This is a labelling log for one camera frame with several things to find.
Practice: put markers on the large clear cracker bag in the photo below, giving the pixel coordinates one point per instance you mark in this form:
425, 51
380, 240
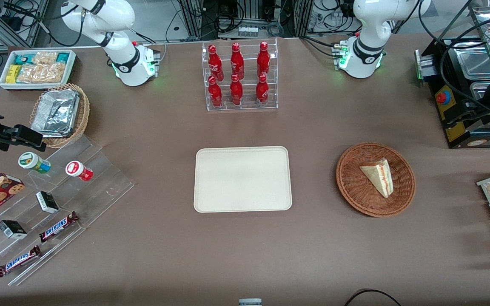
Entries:
41, 73

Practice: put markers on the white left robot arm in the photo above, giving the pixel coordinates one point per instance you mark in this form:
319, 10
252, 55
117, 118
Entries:
366, 53

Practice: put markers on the clear acrylic bottle rack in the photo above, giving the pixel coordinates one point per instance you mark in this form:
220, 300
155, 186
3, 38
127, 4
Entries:
247, 91

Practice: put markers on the grey box at table edge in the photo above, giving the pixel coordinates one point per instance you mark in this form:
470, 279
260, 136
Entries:
250, 302

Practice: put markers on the white power strip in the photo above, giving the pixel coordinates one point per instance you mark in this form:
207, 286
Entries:
248, 31

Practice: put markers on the red cola bottle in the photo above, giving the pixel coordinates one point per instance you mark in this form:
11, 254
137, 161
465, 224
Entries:
262, 91
215, 94
215, 63
263, 60
236, 92
237, 63

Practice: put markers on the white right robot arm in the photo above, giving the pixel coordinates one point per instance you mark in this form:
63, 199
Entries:
122, 53

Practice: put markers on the round brown wicker basket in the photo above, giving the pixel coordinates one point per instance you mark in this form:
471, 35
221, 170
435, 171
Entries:
355, 193

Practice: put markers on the oval wicker basket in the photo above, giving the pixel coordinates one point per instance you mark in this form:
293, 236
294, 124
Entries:
83, 114

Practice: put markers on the cream rectangular tray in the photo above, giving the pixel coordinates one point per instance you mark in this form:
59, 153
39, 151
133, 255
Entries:
242, 178

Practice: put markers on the red emergency stop button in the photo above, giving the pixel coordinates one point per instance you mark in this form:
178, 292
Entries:
443, 97

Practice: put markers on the small clear cracker bag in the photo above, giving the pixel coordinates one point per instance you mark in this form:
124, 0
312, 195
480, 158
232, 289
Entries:
45, 58

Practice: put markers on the yellow snack pack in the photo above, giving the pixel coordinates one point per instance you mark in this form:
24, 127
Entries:
12, 74

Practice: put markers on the aluminium foil tray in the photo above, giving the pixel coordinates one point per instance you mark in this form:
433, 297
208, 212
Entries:
55, 112

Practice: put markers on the steel food pan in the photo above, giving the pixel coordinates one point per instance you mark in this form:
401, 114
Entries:
479, 91
477, 63

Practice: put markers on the black food warmer machine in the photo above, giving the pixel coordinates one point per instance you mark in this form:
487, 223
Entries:
462, 127

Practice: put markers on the white plastic snack bin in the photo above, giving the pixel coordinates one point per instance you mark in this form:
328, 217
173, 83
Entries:
3, 83

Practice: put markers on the green lid cup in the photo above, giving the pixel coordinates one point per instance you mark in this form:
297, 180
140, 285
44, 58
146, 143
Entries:
32, 162

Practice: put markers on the teal snack pack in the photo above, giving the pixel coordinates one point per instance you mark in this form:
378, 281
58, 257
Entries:
63, 57
23, 58

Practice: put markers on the triangular sandwich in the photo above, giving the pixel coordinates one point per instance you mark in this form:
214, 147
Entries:
377, 175

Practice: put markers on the snickers chocolate bar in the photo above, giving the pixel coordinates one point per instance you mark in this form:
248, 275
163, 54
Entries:
58, 227
18, 261

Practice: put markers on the clear acrylic stepped display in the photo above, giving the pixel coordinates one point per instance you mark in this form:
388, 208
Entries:
100, 182

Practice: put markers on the small black carton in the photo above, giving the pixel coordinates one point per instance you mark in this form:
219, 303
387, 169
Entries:
12, 229
47, 202

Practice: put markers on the red lid cup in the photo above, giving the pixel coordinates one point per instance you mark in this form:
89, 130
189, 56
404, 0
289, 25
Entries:
77, 170

